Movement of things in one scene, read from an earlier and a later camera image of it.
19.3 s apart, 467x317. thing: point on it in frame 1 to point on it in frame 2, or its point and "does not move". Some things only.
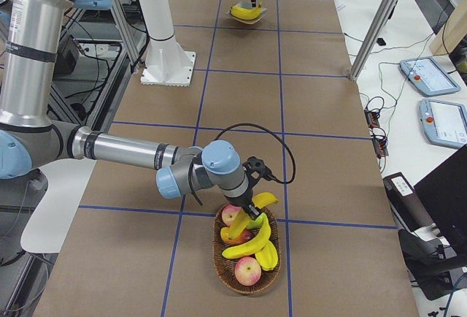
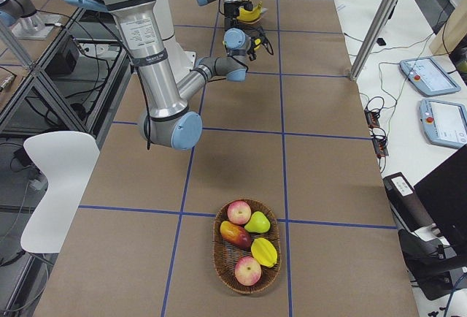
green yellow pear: [257, 223] does not move
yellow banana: [252, 245] to [257, 41]
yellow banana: [246, 13] does not move
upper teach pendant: [425, 74] does not move
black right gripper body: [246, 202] to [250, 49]
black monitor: [443, 192] does not move
